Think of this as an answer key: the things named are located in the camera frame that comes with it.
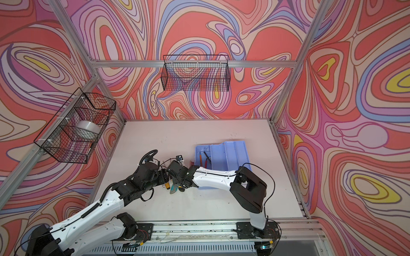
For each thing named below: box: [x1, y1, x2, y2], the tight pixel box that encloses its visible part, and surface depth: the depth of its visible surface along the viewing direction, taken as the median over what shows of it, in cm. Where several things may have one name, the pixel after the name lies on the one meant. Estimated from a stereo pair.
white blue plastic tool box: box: [194, 140, 252, 172], surface depth 92 cm
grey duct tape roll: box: [75, 120, 102, 134], surface depth 75 cm
